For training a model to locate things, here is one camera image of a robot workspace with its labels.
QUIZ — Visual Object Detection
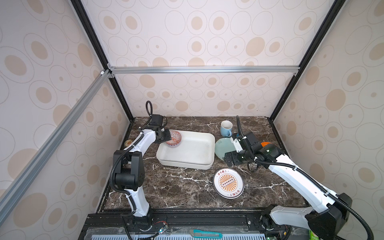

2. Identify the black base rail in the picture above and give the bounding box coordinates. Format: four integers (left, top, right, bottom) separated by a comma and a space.
77, 208, 313, 240

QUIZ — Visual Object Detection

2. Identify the silver aluminium rail left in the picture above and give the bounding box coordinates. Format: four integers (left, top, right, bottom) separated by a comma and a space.
1, 69, 112, 224

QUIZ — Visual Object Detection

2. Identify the green label drink bottle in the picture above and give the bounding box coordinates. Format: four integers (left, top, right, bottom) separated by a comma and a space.
124, 140, 133, 148

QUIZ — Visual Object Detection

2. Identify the white orange sunburst plate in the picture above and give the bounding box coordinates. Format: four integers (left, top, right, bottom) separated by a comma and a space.
213, 168, 245, 199

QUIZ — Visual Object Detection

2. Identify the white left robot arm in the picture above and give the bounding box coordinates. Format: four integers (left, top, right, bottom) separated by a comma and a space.
109, 101, 172, 218

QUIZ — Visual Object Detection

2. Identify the black frame post right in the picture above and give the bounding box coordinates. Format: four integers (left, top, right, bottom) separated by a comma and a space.
269, 0, 347, 123

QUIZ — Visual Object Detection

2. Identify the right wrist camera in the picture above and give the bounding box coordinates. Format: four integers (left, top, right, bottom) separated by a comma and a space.
237, 132, 263, 152

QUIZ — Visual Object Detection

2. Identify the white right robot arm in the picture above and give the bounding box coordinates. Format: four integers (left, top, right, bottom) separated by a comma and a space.
225, 117, 374, 240

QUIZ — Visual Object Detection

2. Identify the silver aluminium rail back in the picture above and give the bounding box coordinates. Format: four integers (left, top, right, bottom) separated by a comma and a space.
101, 65, 300, 76

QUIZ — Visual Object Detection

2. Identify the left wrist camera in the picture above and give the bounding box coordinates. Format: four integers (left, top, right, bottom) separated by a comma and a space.
148, 114, 164, 128

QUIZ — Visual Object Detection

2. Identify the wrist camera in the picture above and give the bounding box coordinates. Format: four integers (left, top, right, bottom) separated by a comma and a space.
148, 114, 164, 128
237, 132, 263, 152

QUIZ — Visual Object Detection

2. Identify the green snack packet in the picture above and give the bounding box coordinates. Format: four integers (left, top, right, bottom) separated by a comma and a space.
309, 230, 320, 240

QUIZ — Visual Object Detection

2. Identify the silver aluminium rail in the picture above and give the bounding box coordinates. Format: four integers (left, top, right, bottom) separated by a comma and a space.
101, 65, 300, 76
1, 69, 112, 224

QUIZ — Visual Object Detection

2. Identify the black frame post left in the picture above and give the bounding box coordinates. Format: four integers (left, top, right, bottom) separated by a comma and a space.
70, 0, 135, 122

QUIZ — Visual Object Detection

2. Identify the mint green flower plate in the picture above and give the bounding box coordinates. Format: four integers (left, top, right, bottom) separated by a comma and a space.
215, 138, 237, 161

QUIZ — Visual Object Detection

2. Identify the white plastic bin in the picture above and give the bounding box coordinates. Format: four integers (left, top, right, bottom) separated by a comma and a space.
156, 130, 215, 170

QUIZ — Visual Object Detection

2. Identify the red patterned bowl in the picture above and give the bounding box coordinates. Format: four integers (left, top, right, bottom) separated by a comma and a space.
166, 130, 182, 147

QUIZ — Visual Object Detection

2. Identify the light blue ceramic mug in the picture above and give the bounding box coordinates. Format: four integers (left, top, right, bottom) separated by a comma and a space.
220, 120, 233, 138

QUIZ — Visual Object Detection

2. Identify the teal utility knife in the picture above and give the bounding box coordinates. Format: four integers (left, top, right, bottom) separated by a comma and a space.
190, 229, 223, 239

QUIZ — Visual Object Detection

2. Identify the black frame post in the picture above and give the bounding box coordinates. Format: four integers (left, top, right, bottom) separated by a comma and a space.
269, 0, 347, 123
70, 0, 135, 122

